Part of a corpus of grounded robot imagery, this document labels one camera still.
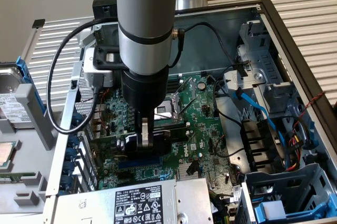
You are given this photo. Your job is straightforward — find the CPU socket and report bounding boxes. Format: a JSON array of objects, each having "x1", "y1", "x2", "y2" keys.
[{"x1": 154, "y1": 94, "x2": 185, "y2": 130}]

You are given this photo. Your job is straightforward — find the black graphics card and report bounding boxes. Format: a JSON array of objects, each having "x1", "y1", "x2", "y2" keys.
[{"x1": 88, "y1": 129, "x2": 173, "y2": 160}]

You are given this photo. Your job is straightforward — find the dark plastic disk bay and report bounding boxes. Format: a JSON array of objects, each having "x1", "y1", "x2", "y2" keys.
[{"x1": 235, "y1": 162, "x2": 337, "y2": 224}]

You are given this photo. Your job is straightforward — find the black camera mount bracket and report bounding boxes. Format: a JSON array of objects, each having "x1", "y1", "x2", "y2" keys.
[{"x1": 93, "y1": 45, "x2": 128, "y2": 72}]

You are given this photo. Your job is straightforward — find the grey metal disk bay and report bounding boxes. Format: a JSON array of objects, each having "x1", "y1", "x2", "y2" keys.
[{"x1": 235, "y1": 20, "x2": 300, "y2": 119}]

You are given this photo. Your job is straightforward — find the black table corner cap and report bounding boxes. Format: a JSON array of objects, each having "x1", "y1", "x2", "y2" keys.
[{"x1": 32, "y1": 18, "x2": 46, "y2": 29}]

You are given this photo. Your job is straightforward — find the black SATA wire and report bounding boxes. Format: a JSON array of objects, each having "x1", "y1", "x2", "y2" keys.
[{"x1": 184, "y1": 21, "x2": 250, "y2": 77}]

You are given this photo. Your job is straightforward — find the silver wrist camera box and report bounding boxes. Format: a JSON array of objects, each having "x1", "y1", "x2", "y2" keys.
[{"x1": 83, "y1": 47, "x2": 114, "y2": 89}]

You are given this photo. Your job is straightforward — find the blue expansion slot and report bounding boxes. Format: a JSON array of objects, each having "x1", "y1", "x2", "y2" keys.
[{"x1": 117, "y1": 158, "x2": 162, "y2": 170}]

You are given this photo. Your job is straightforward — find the green motherboard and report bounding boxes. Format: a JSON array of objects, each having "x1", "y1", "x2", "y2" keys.
[{"x1": 89, "y1": 73, "x2": 247, "y2": 224}]

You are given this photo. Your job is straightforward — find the silver CPU chip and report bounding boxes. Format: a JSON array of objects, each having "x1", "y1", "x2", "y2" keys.
[{"x1": 0, "y1": 141, "x2": 22, "y2": 169}]

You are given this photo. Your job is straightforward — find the socket locking lever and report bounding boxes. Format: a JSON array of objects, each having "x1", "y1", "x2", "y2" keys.
[{"x1": 180, "y1": 97, "x2": 197, "y2": 121}]

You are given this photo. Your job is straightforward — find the silver power supply unit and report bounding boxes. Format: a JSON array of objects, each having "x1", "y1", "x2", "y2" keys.
[{"x1": 42, "y1": 178, "x2": 214, "y2": 224}]

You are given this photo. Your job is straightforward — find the yellow red power wire bundle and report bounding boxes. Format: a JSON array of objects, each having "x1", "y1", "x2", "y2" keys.
[{"x1": 284, "y1": 117, "x2": 315, "y2": 174}]

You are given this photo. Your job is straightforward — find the grey parts rack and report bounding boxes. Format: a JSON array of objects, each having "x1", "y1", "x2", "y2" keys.
[{"x1": 0, "y1": 84, "x2": 65, "y2": 216}]

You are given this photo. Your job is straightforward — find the blue disk carrier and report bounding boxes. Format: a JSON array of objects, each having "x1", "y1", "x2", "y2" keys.
[{"x1": 252, "y1": 197, "x2": 332, "y2": 224}]

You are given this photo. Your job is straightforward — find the metal socket load plate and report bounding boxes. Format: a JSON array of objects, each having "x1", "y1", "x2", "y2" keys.
[{"x1": 172, "y1": 76, "x2": 197, "y2": 101}]

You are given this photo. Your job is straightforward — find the blue SATA wire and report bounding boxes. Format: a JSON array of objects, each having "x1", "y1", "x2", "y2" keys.
[{"x1": 234, "y1": 87, "x2": 286, "y2": 156}]

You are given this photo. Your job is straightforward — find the hard disk with blue carrier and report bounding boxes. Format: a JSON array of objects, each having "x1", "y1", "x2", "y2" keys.
[{"x1": 0, "y1": 55, "x2": 45, "y2": 130}]

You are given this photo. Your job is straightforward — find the silver chipset heatsink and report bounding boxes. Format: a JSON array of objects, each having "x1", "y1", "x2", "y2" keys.
[{"x1": 176, "y1": 162, "x2": 202, "y2": 181}]

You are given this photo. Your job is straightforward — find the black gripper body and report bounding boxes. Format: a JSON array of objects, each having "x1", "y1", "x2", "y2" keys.
[{"x1": 121, "y1": 66, "x2": 170, "y2": 114}]

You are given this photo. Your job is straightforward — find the black camera cable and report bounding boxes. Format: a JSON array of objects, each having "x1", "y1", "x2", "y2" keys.
[{"x1": 46, "y1": 18, "x2": 119, "y2": 136}]

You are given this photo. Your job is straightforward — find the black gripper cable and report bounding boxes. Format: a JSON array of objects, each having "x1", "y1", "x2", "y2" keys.
[{"x1": 167, "y1": 28, "x2": 187, "y2": 67}]

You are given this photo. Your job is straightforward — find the short black expansion slot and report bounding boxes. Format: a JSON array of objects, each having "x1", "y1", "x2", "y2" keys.
[{"x1": 117, "y1": 170, "x2": 133, "y2": 181}]

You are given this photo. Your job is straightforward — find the open grey PC case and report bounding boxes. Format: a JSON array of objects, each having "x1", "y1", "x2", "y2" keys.
[{"x1": 42, "y1": 0, "x2": 337, "y2": 224}]

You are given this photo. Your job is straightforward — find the black fan shroud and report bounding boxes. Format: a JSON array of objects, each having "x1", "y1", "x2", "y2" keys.
[{"x1": 241, "y1": 118, "x2": 288, "y2": 175}]

